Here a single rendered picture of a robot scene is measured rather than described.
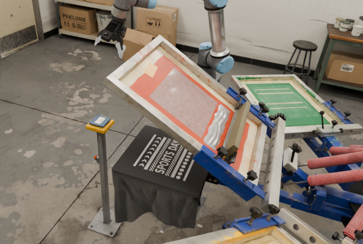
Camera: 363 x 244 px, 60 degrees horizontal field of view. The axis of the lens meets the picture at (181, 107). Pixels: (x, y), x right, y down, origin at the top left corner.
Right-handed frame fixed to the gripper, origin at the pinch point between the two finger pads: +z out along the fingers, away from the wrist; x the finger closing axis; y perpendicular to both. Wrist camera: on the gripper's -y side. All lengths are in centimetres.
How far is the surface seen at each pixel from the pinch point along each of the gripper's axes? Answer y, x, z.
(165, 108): -16.3, -39.4, 1.1
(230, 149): -20, -73, 1
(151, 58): 10.0, -19.3, -3.7
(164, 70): 8.5, -28.2, -1.6
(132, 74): -11.6, -18.8, -3.7
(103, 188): 10, -19, 109
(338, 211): -2, -138, 18
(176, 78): 9.9, -35.5, 0.1
